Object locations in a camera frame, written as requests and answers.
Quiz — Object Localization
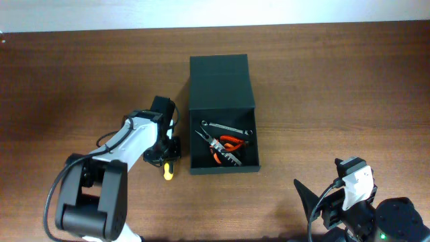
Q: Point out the yellow black screwdriver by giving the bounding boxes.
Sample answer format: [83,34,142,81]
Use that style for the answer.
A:
[163,162,174,181]

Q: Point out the orange black long-nose pliers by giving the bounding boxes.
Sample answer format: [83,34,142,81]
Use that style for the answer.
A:
[195,128,234,166]

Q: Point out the orange screwdriver bit holder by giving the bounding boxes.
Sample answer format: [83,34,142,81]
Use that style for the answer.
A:
[210,139,242,166]

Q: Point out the small red cutting pliers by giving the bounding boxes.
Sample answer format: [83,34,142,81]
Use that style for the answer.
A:
[218,135,249,157]

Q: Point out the black box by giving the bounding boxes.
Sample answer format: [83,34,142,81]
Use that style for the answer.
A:
[189,54,261,175]

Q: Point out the silver double ring wrench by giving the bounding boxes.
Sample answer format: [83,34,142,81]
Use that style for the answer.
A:
[201,120,253,136]

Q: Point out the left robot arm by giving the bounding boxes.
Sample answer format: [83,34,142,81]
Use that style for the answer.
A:
[46,96,181,241]

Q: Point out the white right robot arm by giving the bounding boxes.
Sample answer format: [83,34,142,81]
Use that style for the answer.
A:
[294,178,429,242]

